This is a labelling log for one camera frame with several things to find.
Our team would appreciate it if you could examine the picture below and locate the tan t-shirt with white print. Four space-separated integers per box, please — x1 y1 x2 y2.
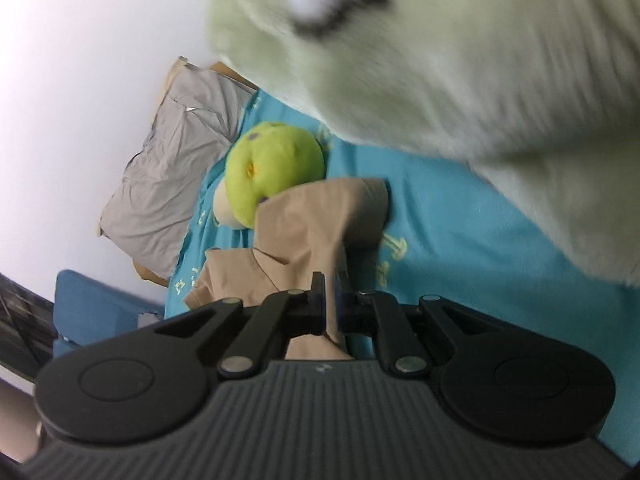
184 178 390 361

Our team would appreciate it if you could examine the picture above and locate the green and beige plush toy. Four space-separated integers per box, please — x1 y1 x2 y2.
213 122 326 230

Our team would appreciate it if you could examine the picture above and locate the teal patterned bed sheet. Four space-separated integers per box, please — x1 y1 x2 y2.
165 91 639 463

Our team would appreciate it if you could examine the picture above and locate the light green fleece blanket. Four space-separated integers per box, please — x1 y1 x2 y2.
208 0 639 285

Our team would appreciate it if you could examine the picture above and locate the black window grille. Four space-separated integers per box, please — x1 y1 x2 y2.
0 275 58 382

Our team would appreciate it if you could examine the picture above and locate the near blue covered chair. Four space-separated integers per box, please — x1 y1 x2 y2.
53 270 164 358

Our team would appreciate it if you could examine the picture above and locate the grey pillow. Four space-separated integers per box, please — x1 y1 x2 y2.
96 66 260 281

